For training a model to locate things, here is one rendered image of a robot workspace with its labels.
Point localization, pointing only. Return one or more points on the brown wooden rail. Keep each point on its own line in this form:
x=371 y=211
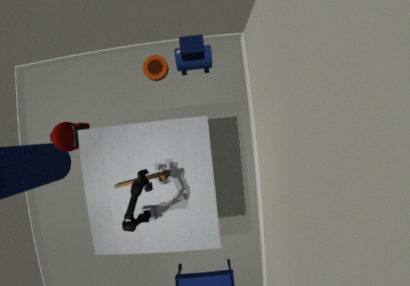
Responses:
x=129 y=182

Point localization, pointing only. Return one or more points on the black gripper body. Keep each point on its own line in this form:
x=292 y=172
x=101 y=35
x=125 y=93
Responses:
x=149 y=187

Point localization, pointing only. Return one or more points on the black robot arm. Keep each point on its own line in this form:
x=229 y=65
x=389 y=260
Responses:
x=136 y=190

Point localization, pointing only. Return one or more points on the brown wooden post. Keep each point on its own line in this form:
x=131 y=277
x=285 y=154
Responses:
x=164 y=175

